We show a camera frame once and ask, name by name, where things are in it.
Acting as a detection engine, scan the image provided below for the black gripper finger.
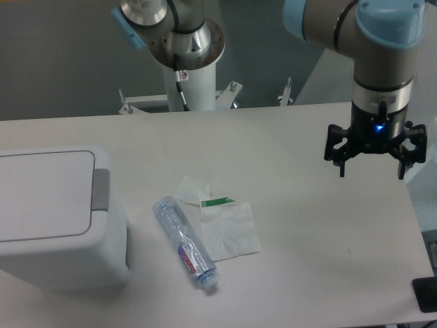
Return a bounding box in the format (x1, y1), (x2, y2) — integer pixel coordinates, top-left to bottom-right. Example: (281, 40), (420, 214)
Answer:
(389, 122), (427, 179)
(324, 124), (362, 177)

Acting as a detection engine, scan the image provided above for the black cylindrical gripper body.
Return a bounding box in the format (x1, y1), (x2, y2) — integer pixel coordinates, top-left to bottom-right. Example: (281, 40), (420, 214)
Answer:
(348, 102), (408, 154)

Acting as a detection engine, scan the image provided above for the white plastic trash can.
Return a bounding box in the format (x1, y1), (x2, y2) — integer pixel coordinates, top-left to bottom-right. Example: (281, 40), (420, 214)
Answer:
(1, 145), (130, 290)

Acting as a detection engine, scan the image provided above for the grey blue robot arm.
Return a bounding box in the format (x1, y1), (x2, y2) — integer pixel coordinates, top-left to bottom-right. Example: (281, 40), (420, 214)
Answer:
(283, 1), (427, 179)

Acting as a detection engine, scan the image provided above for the white superior umbrella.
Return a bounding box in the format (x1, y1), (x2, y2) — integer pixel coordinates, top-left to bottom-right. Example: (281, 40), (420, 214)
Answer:
(296, 48), (436, 232)

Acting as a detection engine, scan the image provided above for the clear green zip bag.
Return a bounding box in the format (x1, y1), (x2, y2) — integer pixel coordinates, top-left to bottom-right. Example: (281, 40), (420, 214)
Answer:
(200, 197), (261, 262)

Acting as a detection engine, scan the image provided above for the black device at edge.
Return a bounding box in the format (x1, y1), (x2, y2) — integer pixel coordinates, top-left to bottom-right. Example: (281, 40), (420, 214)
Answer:
(412, 277), (436, 313)

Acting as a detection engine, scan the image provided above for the white crumpled tissue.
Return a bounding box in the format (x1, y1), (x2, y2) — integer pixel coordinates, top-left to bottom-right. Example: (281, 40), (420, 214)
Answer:
(174, 176), (210, 206)

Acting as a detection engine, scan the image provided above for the clear crushed plastic bottle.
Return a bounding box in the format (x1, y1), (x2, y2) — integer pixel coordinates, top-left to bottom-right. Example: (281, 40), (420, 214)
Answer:
(152, 196), (218, 293)

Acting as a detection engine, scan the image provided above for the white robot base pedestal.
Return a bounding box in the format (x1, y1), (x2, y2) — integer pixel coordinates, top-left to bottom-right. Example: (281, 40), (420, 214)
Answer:
(110, 0), (244, 115)

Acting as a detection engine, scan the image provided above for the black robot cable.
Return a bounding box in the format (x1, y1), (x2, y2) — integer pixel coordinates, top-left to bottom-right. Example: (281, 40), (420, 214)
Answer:
(166, 0), (191, 112)

